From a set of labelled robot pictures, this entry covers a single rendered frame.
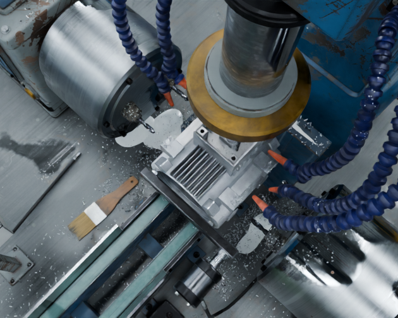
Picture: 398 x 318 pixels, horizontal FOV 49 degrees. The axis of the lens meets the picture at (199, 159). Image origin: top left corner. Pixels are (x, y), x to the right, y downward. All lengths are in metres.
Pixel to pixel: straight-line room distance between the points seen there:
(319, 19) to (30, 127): 0.96
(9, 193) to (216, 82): 0.74
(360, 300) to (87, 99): 0.61
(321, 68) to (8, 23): 0.60
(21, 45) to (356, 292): 0.77
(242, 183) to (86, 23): 0.43
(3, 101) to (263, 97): 0.86
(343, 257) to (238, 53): 0.40
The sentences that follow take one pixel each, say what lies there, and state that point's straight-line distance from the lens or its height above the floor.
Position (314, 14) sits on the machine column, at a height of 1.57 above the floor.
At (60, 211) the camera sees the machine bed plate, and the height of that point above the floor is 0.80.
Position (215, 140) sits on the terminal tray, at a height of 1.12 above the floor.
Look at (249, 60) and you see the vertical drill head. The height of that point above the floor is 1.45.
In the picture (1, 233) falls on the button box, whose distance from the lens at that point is 0.91.
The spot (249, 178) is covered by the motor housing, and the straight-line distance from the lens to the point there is 0.87.
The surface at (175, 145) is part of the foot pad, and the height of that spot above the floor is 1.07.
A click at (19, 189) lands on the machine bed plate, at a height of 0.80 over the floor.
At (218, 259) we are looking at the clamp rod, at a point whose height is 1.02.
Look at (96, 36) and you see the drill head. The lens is 0.89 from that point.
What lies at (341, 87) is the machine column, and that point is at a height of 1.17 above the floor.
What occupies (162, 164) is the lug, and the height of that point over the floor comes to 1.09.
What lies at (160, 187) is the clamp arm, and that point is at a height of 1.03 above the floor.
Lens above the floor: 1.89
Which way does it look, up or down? 72 degrees down
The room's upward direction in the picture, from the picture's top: 5 degrees clockwise
